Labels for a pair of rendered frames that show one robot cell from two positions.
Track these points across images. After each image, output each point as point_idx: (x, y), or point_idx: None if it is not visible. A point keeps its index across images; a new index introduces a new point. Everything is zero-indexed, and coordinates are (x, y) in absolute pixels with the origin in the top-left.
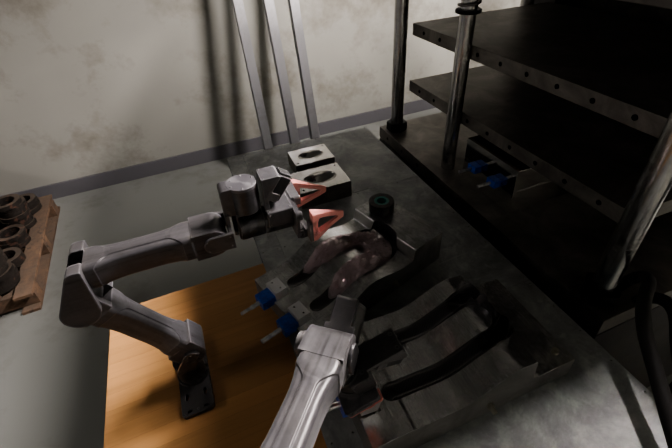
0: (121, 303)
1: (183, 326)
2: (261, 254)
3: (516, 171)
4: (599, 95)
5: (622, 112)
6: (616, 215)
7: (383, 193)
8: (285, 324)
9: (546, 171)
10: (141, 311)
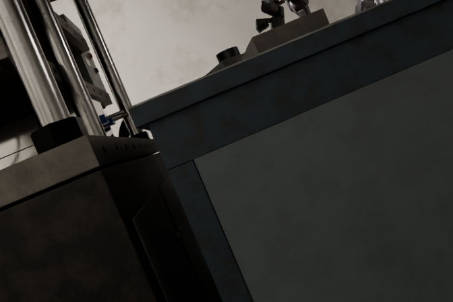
0: None
1: (360, 0)
2: None
3: (100, 102)
4: (74, 29)
5: (80, 38)
6: (109, 98)
7: (220, 52)
8: None
9: (97, 92)
10: None
